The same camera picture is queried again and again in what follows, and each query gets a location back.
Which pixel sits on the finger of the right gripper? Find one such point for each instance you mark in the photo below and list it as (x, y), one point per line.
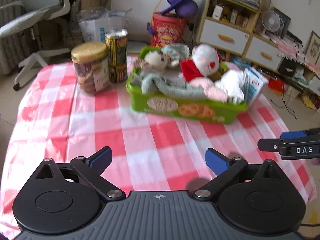
(293, 145)

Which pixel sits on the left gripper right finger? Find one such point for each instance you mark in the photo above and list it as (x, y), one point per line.
(227, 173)

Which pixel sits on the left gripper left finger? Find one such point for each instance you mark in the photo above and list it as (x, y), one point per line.
(89, 171)

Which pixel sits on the pink fluffy sock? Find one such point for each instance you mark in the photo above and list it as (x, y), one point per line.
(210, 90)

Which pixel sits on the white cloth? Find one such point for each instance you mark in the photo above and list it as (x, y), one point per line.
(231, 83)

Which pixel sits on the light green towel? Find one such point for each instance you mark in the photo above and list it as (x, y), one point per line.
(155, 83)

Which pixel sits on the white santa plush toy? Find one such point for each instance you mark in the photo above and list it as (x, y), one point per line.
(204, 62)

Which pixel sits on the green plastic cookie bin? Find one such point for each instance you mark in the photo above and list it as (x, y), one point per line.
(159, 104)

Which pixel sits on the red white checkered tablecloth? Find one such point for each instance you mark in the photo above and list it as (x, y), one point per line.
(150, 152)

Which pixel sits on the blue white milk carton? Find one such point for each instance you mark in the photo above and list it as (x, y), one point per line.
(254, 84)

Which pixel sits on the small white desk fan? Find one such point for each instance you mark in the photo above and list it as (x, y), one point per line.
(271, 21)

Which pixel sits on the wooden shelf cabinet with drawers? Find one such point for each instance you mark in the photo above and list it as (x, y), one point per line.
(231, 26)

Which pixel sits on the white plastic shopping bag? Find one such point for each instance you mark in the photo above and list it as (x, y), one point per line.
(95, 22)

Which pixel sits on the red chips bucket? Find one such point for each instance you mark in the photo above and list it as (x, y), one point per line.
(166, 29)

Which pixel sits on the purple hopper ball toy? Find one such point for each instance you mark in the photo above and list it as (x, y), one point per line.
(186, 9)

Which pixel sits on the grey office chair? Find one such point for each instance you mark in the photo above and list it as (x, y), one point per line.
(37, 11)

